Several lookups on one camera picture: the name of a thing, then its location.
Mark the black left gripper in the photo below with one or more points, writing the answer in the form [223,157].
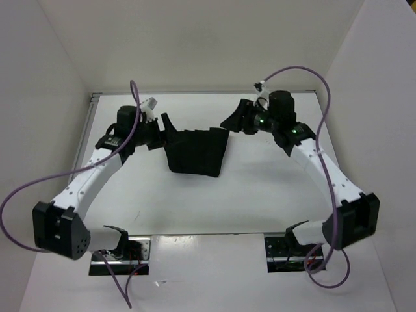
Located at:
[159,142]

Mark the black pleated skirt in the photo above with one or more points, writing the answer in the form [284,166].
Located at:
[198,152]

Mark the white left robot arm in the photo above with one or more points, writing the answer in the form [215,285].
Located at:
[59,225]

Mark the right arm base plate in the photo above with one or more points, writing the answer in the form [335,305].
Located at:
[280,257]

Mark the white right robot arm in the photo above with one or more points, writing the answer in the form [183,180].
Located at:
[354,213]

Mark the aluminium frame rail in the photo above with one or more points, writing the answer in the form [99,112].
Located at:
[83,152]

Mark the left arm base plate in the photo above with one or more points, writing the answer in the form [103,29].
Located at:
[135,259]

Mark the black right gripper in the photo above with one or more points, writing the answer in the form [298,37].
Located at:
[235,122]

